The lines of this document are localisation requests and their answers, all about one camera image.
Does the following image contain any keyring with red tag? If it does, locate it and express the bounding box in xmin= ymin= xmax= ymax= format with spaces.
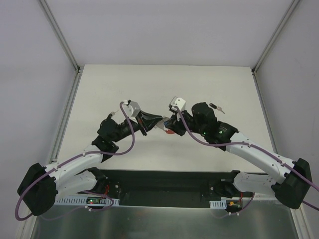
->
xmin=155 ymin=120 xmax=175 ymax=134

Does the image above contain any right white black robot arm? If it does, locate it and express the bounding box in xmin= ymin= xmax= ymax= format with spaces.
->
xmin=165 ymin=97 xmax=314 ymax=209

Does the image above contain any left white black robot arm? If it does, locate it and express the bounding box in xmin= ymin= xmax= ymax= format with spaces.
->
xmin=15 ymin=111 xmax=163 ymax=221

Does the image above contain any black head silver key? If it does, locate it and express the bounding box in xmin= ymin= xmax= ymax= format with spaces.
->
xmin=209 ymin=103 xmax=225 ymax=114

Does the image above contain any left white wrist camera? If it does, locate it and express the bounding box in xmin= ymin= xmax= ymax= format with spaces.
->
xmin=120 ymin=100 xmax=141 ymax=118

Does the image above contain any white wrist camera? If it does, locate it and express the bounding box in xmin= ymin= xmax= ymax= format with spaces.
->
xmin=168 ymin=97 xmax=186 ymax=113
xmin=120 ymin=100 xmax=141 ymax=118

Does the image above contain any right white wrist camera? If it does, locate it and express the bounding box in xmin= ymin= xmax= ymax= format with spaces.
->
xmin=168 ymin=97 xmax=186 ymax=113

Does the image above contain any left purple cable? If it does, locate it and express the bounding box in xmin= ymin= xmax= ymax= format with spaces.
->
xmin=15 ymin=101 xmax=137 ymax=222

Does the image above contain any purple cable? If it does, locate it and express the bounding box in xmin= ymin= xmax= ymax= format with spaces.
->
xmin=15 ymin=101 xmax=137 ymax=222
xmin=174 ymin=106 xmax=319 ymax=216

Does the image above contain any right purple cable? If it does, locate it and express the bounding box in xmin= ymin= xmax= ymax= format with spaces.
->
xmin=174 ymin=106 xmax=319 ymax=216

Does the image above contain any left aluminium frame post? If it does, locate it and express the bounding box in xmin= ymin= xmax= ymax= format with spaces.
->
xmin=37 ymin=0 xmax=81 ymax=73

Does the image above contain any aluminium frame post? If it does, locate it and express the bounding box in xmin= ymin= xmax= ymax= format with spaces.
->
xmin=252 ymin=0 xmax=302 ymax=76
xmin=37 ymin=0 xmax=81 ymax=73

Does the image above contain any right white cable duct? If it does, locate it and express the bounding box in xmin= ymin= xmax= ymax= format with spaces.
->
xmin=209 ymin=199 xmax=227 ymax=210

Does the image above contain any right aluminium table rail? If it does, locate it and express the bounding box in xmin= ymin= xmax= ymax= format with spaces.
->
xmin=252 ymin=73 xmax=278 ymax=153

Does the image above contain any aluminium table rail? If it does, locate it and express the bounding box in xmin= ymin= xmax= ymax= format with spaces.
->
xmin=252 ymin=73 xmax=278 ymax=153
xmin=46 ymin=71 xmax=82 ymax=164

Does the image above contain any left aluminium table rail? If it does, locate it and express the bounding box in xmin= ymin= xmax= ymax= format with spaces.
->
xmin=46 ymin=71 xmax=82 ymax=164

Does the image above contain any right aluminium frame post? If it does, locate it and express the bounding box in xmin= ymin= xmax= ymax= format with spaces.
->
xmin=252 ymin=0 xmax=302 ymax=76

